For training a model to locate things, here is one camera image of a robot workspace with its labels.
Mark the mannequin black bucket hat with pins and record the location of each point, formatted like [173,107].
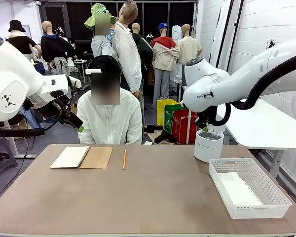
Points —
[21,42]

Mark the red recycling bin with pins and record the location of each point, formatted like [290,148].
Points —
[181,128]

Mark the yellow recycling bin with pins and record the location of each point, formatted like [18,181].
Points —
[162,111]

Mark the large white side table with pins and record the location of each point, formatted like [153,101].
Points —
[259,130]

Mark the white desk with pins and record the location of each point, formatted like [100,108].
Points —
[13,148]

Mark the mannequin blue cap red jacket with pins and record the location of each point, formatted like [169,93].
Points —
[165,56]

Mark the tall mannequin white shirt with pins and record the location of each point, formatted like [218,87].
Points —
[127,54]

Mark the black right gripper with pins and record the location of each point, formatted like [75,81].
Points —
[203,118]

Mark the white paper sheet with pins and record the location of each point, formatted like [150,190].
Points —
[239,188]

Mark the seated person white hooded jacket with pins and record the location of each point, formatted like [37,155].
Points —
[111,118]

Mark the mannequin dark green jacket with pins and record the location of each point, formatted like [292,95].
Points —
[144,49]

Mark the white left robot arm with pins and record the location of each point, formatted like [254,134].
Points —
[12,84]

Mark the yellow pencil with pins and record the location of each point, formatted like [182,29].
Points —
[124,160]

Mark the white perforated plastic basket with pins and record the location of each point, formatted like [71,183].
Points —
[273,187]

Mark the white oval fan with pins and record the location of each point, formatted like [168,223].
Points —
[176,34]

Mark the black tripod pole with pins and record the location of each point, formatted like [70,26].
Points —
[270,44]

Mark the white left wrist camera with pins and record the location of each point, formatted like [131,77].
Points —
[74,82]

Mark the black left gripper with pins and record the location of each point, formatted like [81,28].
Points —
[55,107]

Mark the black baseball cap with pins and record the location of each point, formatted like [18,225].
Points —
[102,63]

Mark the white round trash bin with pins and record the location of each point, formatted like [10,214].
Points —
[208,145]

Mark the grey stool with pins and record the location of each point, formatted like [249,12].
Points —
[1,158]

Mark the black chair base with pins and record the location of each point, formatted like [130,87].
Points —
[162,135]

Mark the mannequin cream shirt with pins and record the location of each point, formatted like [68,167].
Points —
[189,50]

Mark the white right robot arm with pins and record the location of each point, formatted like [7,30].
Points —
[249,81]

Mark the green recycling bin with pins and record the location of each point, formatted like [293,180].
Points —
[170,118]

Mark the mannequin torso blue jeans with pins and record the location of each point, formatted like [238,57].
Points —
[39,68]

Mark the mannequin black hoodie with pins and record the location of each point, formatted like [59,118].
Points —
[54,47]

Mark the mannequin green checked hat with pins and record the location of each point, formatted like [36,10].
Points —
[101,47]

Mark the spiral notebook brown cover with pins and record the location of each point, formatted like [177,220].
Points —
[88,158]

